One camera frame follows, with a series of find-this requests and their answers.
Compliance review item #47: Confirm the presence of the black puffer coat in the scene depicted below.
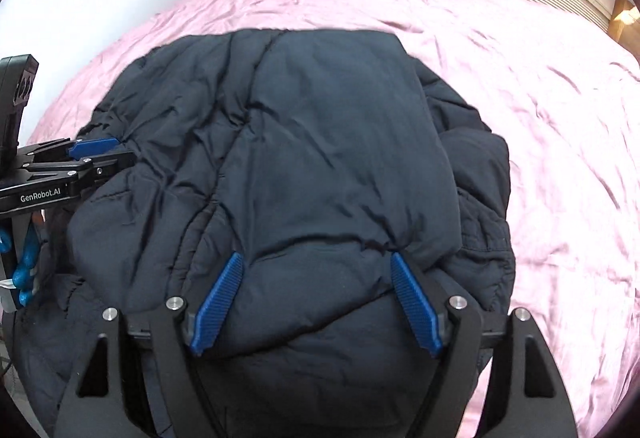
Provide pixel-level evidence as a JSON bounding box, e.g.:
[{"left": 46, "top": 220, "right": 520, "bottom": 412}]
[{"left": 11, "top": 30, "right": 515, "bottom": 437}]

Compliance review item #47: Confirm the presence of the left hand blue glove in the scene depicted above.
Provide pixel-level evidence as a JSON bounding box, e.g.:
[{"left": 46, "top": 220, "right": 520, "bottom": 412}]
[{"left": 1, "top": 211, "right": 44, "bottom": 313}]

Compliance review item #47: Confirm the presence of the pink bed duvet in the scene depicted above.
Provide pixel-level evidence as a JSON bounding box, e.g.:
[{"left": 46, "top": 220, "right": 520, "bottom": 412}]
[{"left": 32, "top": 0, "right": 639, "bottom": 437}]

